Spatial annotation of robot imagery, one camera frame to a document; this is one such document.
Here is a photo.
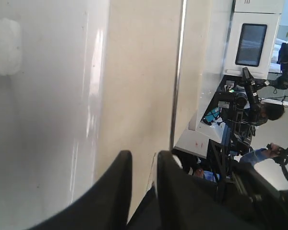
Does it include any person in blue sleeve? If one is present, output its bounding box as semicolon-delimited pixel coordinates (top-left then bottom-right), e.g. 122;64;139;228
194;100;285;183

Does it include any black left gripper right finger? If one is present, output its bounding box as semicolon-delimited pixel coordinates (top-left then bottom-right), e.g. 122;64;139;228
156;151;254;230

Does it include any thin metal skewer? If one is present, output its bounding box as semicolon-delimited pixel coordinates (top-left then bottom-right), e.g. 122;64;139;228
168;0;188;151

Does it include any white plastic tray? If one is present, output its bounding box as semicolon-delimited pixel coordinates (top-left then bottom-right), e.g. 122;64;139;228
0;0;110;230

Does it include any white cabinet with screen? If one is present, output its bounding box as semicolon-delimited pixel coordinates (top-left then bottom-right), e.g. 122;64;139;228
175;0;285;158

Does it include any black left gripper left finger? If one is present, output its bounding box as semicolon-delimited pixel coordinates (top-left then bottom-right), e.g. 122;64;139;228
33;150;132;230

